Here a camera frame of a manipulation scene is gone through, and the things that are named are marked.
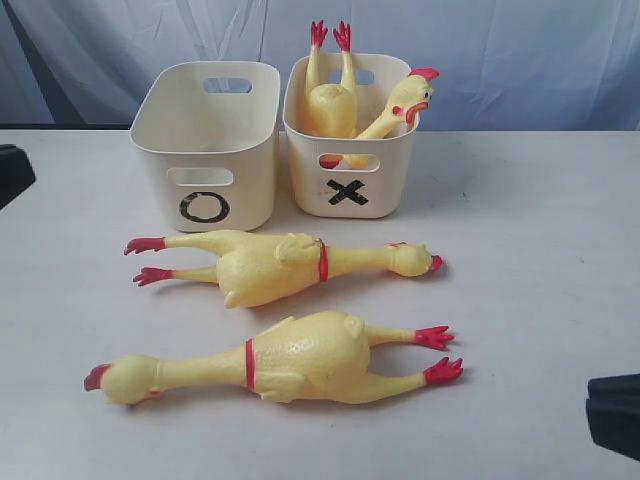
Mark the whole rubber chicken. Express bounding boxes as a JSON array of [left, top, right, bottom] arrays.
[[84, 311, 463, 406], [124, 230, 443, 308]]

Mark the broken chicken head and neck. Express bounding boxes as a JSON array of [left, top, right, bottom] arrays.
[[355, 67, 440, 140]]

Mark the cream bin marked O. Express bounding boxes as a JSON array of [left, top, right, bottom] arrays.
[[130, 61, 280, 232]]

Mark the blue-grey backdrop curtain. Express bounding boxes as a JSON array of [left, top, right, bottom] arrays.
[[1, 1, 639, 130]]

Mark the whole rubber chicken front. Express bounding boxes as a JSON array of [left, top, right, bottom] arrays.
[[84, 311, 463, 406]]

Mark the cream bin marked X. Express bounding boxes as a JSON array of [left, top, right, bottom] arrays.
[[283, 53, 416, 219]]

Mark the headless yellow chicken body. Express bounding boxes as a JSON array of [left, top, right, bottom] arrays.
[[302, 20, 358, 138]]

